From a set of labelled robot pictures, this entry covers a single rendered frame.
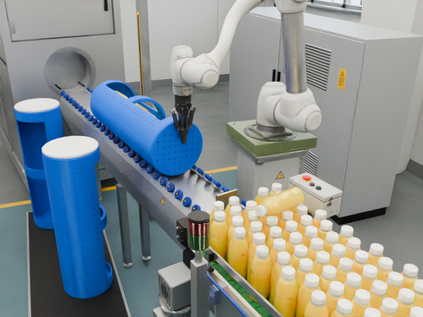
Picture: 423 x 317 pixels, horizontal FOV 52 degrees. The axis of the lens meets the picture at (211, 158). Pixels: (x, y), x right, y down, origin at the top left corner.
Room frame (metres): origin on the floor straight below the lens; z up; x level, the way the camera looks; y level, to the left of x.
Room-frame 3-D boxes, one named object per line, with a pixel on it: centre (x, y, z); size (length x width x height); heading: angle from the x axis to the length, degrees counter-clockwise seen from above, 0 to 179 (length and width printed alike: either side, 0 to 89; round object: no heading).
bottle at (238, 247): (1.23, -0.10, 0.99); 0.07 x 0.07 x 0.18
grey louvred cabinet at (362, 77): (4.01, -0.82, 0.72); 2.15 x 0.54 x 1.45; 22
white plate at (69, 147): (2.06, 0.73, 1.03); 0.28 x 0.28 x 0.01
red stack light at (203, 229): (1.05, 0.03, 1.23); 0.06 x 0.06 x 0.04
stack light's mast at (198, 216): (1.05, 0.03, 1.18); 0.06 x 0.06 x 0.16
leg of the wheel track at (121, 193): (2.41, 0.56, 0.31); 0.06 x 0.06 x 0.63; 33
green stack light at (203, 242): (1.05, 0.03, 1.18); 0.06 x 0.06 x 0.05
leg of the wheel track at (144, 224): (2.49, 0.45, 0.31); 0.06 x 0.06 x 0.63; 33
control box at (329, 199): (1.55, -0.42, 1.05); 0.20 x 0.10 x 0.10; 33
